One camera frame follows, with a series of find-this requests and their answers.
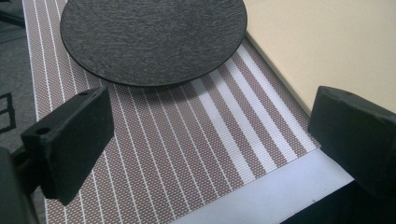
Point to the cream board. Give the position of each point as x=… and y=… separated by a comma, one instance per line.
x=323, y=46

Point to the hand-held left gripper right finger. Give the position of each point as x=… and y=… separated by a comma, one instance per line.
x=355, y=137

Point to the brown white striped placemat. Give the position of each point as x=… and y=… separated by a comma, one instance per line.
x=174, y=140

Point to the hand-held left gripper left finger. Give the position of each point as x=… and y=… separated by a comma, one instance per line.
x=73, y=140

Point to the round dark slate plate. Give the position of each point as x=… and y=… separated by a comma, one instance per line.
x=152, y=40

